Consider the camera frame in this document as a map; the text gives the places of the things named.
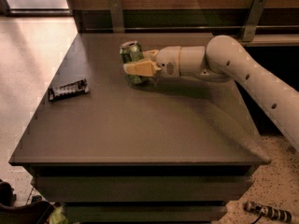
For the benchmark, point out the left metal bracket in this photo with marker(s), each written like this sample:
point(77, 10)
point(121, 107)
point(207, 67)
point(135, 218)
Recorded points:
point(116, 13)

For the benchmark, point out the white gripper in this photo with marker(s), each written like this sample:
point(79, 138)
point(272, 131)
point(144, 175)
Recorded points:
point(168, 61)

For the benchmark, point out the dark chair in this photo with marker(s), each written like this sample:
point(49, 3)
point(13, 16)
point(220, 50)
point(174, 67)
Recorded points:
point(33, 213)

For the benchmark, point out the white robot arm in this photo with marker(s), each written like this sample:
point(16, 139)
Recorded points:
point(222, 59)

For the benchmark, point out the green soda can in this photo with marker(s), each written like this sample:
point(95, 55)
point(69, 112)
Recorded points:
point(131, 51)

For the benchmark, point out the black snack bar wrapper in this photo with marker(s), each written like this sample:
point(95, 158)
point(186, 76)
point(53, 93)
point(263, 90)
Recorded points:
point(68, 90)

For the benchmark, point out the green crumpled bag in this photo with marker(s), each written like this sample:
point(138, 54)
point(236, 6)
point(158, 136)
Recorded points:
point(58, 216)

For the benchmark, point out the grey drawer cabinet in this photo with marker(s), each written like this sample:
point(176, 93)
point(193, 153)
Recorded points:
point(174, 151)

